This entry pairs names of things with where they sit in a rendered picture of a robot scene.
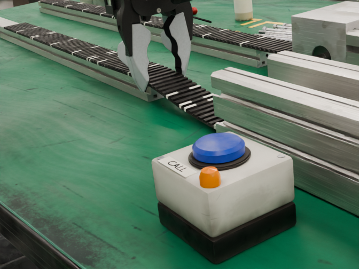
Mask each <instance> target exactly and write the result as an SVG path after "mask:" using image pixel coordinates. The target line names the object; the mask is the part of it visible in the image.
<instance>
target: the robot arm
mask: <svg viewBox="0 0 359 269"><path fill-rule="evenodd" d="M190 1H192V0H111V5H108V2H107V0H104V3H105V9H106V13H107V14H112V15H114V17H115V18H116V22H117V27H118V31H119V34H120V36H121V38H122V40H123V41H122V42H121V43H119V45H118V56H119V59H120V60H121V61H122V62H123V63H124V64H126V65H127V66H128V67H129V70H130V73H131V75H132V78H133V80H134V82H135V84H136V85H137V87H138V88H139V90H140V91H141V92H146V89H147V86H148V84H149V81H150V78H149V74H148V70H147V68H148V66H149V59H148V56H147V47H148V45H149V43H150V40H151V32H150V31H149V30H148V29H147V28H146V27H144V26H143V25H142V24H141V23H140V22H141V21H140V18H139V16H140V17H141V20H143V21H147V22H148V21H150V18H151V16H152V15H155V14H159V13H161V14H162V19H163V29H164V31H163V32H162V33H161V40H162V42H163V44H164V46H165V47H166V48H167V49H168V50H169V51H171V52H172V54H173V56H174V57H175V69H176V72H179V73H180V74H183V75H184V77H185V75H186V71H187V68H188V64H189V58H190V52H191V41H192V35H193V11H192V6H191V3H190Z"/></svg>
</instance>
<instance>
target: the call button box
mask: <svg viewBox="0 0 359 269"><path fill-rule="evenodd" d="M225 133H232V134H235V135H238V134H236V133H233V132H230V131H228V132H225ZM238 136H239V137H241V138H242V139H243V140H244V142H245V153H244V154H243V156H241V157H240V158H238V159H236V160H233V161H230V162H225V163H204V162H200V161H198V160H196V159H195V158H194V157H193V151H192V145H190V146H187V147H184V148H181V149H178V150H176V151H173V152H171V153H168V154H165V155H163V156H159V157H157V158H154V159H153V160H152V170H153V177H154V184H155V191H156V195H157V199H158V200H159V202H158V204H157V205H158V212H159V219H160V223H161V224H162V225H163V226H165V227H166V228H168V229H169V230H170V231H172V232H173V233H174V234H175V235H177V236H178V237H179V238H181V239H182V240H183V241H185V242H186V243H187V244H189V245H190V246H191V247H193V248H194V249H195V250H196V251H198V252H199V253H201V254H202V255H203V256H205V257H206V258H207V259H209V260H210V261H211V262H212V263H214V264H218V263H220V262H222V261H224V260H226V259H228V258H230V257H232V256H234V255H236V254H238V253H240V252H242V251H244V250H246V249H248V248H250V247H252V246H254V245H256V244H258V243H260V242H262V241H264V240H266V239H268V238H270V237H273V236H275V235H277V234H279V233H281V232H283V231H285V230H287V229H289V228H291V227H293V226H294V225H295V224H296V208H295V203H294V202H292V201H293V200H294V174H293V160H292V158H291V157H290V156H288V155H285V154H283V153H281V152H278V151H276V150H274V149H271V148H269V147H267V146H264V145H261V144H259V143H257V142H254V141H252V140H250V139H247V138H245V137H243V136H240V135H238ZM205 167H216V168H217V170H218V171H219V173H220V174H221V184H220V186H218V187H215V188H203V187H201V186H200V182H199V175H200V172H201V170H202V169H203V168H205Z"/></svg>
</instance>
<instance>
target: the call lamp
mask: <svg viewBox="0 0 359 269"><path fill-rule="evenodd" d="M199 182H200V186H201V187H203V188H215V187H218V186H220V184H221V174H220V173H219V171H218V170H217V168H216V167H205V168H203V169H202V170H201V172H200V175H199Z"/></svg>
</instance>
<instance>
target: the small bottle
mask: <svg viewBox="0 0 359 269"><path fill-rule="evenodd" d="M233 1H234V8H235V20H236V21H249V20H252V19H253V9H252V0H233Z"/></svg>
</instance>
